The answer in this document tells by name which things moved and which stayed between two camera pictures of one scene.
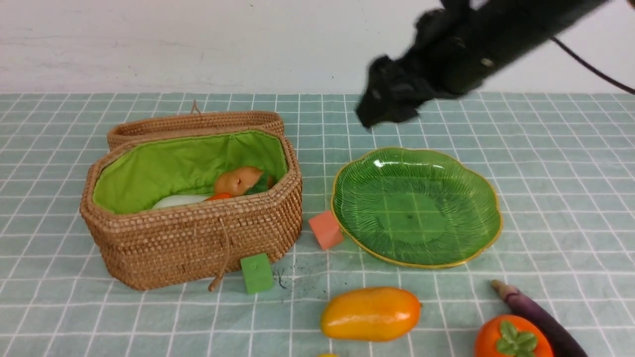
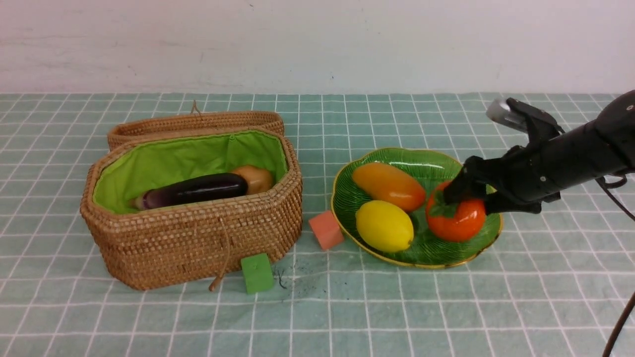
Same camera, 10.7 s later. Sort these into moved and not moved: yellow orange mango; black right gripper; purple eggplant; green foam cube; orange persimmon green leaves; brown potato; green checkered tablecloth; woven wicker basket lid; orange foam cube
Moved: yellow orange mango; brown potato; orange persimmon green leaves; black right gripper; purple eggplant
Not moved: green foam cube; orange foam cube; woven wicker basket lid; green checkered tablecloth
